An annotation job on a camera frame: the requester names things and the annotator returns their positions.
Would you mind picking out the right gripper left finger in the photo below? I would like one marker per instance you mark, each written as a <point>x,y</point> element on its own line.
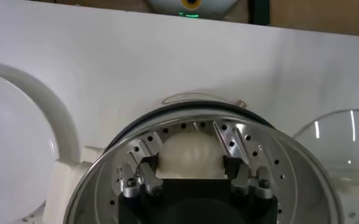
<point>148,179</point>

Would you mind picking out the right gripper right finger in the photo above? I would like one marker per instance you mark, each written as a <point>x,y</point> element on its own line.
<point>243,178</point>

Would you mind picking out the white steamed baozi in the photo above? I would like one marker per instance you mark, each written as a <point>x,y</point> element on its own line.
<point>191,155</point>

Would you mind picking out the stainless steel steamer basket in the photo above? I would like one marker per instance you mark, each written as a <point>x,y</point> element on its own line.
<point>304,182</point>

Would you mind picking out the steel steamer pot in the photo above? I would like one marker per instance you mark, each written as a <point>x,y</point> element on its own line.
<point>63,188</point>

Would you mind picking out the glass pot lid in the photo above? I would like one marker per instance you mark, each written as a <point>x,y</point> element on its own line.
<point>343,146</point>

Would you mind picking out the white round plate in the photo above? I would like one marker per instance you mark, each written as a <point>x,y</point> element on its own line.
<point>14,146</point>

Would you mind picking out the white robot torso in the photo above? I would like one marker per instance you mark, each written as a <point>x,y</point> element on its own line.
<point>167,7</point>

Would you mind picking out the dark vertical post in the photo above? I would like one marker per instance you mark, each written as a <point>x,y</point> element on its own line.
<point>259,12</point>

